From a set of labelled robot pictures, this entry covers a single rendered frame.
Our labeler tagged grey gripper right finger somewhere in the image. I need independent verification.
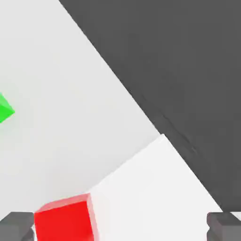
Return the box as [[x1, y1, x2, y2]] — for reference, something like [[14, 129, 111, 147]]
[[206, 211, 241, 241]]

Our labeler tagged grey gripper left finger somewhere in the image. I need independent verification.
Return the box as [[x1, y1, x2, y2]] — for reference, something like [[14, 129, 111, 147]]
[[0, 211, 36, 241]]

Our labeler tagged small red cube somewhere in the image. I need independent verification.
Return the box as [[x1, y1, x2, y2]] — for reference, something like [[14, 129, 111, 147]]
[[33, 193, 99, 241]]

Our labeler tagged small green cube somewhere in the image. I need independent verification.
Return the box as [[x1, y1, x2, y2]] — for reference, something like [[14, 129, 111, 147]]
[[0, 92, 16, 124]]

